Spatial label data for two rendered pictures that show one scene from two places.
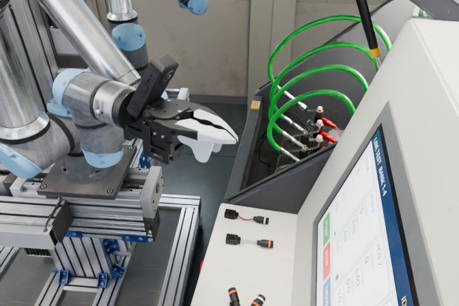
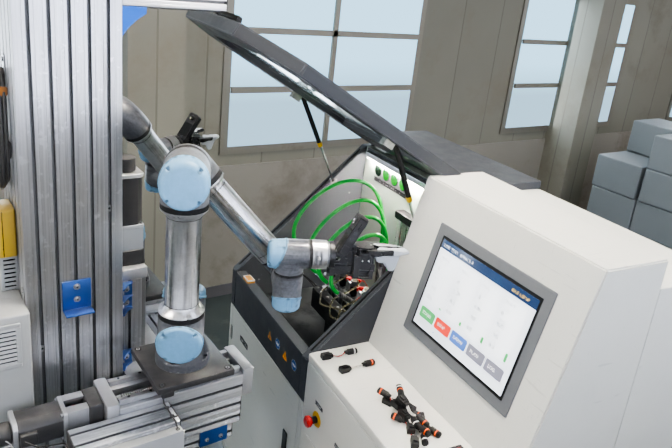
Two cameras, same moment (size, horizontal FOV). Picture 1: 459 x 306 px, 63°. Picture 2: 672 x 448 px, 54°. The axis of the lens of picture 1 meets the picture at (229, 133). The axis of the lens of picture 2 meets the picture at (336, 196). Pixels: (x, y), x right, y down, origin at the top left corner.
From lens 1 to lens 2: 1.39 m
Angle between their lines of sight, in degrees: 40
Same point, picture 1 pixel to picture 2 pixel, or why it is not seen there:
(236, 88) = not seen: hidden behind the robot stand
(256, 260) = (371, 375)
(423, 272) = (516, 273)
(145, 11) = not seen: outside the picture
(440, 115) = (488, 216)
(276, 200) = (353, 333)
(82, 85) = (299, 245)
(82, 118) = (296, 270)
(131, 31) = not seen: hidden behind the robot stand
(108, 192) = (228, 368)
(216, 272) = (353, 391)
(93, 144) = (296, 290)
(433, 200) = (504, 248)
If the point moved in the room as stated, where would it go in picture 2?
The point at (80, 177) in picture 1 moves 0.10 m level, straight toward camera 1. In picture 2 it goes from (195, 363) to (227, 374)
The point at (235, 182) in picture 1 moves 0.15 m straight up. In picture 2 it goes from (298, 340) to (302, 300)
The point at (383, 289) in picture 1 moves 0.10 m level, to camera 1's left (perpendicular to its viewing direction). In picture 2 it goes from (499, 297) to (475, 306)
